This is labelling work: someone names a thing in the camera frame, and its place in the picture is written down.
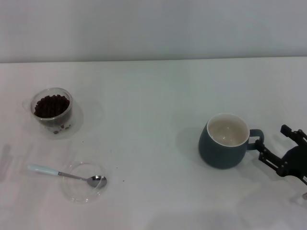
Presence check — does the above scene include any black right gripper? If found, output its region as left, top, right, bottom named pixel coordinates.
left=255, top=124, right=307, bottom=185

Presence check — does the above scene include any dark green ceramic mug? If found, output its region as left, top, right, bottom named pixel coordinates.
left=198, top=113, right=265, bottom=170

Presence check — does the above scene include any blue handled metal spoon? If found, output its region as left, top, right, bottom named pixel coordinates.
left=27, top=163, right=108, bottom=188

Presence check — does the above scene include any loose coffee beans cluster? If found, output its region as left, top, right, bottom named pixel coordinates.
left=53, top=124, right=71, bottom=134

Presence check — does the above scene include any dark coffee beans pile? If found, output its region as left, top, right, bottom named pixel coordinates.
left=34, top=94, right=70, bottom=118

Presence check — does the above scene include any clear glass cup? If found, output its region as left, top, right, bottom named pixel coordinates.
left=23, top=87, right=73, bottom=127

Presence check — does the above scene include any clear glass saucer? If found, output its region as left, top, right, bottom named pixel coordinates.
left=20, top=95, right=84, bottom=141

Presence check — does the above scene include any clear round glass lid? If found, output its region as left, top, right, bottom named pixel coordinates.
left=61, top=161, right=108, bottom=204

